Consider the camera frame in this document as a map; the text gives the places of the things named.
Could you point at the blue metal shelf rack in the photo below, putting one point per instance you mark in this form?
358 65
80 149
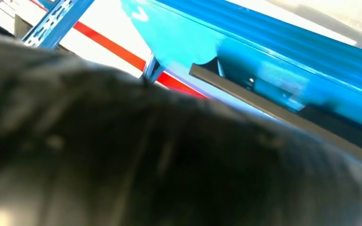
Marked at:
262 46

